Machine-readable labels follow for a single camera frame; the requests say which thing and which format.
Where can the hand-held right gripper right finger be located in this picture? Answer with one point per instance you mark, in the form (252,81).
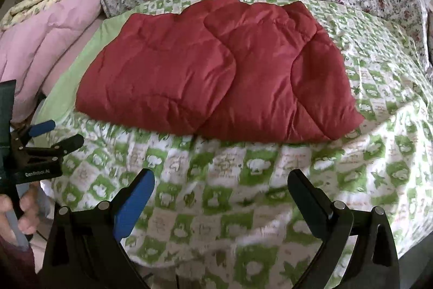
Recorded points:
(313,204)

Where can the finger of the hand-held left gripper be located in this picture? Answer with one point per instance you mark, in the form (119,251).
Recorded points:
(64,144)
(42,129)

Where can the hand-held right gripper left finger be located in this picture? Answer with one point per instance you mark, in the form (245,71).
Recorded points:
(132,207)

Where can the red padded jacket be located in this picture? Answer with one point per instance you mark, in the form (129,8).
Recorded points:
(216,72)

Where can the person's left forearm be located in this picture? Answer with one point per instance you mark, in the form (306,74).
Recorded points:
(15,265)

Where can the person's left hand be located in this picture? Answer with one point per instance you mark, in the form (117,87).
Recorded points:
(28,207)

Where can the green checkered blanket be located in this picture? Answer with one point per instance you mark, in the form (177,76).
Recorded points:
(243,194)

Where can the pink quilt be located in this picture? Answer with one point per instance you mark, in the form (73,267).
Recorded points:
(44,42)

